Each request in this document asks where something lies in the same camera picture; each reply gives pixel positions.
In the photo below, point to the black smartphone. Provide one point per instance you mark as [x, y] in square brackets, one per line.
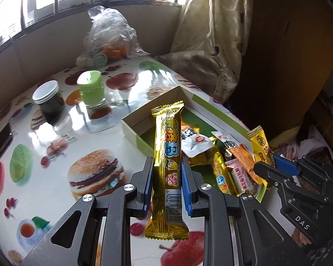
[0, 146]

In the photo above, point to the cream curtain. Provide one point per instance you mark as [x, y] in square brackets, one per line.
[211, 33]

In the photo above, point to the white red candy packet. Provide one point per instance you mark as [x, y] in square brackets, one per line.
[241, 180]

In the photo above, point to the dark jar with white lid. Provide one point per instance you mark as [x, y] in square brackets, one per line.
[48, 102]

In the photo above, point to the green glass jar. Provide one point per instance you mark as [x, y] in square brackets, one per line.
[90, 88]

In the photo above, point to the green white cardboard box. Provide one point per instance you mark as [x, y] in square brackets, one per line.
[133, 131]

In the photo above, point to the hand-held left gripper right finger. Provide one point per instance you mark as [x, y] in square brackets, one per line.
[186, 188]

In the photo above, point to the round green label container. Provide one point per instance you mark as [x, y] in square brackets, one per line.
[99, 60]

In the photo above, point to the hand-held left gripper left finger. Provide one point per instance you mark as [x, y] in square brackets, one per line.
[145, 188]

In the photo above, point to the orange fruit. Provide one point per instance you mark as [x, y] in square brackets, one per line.
[113, 51]

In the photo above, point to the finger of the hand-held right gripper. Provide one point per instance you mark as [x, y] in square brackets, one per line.
[267, 173]
[284, 165]

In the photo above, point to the clear plastic bag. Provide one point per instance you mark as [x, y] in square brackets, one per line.
[111, 27]

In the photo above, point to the orange white snack pouch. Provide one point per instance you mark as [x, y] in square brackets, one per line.
[195, 141]
[240, 158]

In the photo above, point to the gold long snack bar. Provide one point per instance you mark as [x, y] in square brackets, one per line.
[168, 155]
[220, 176]

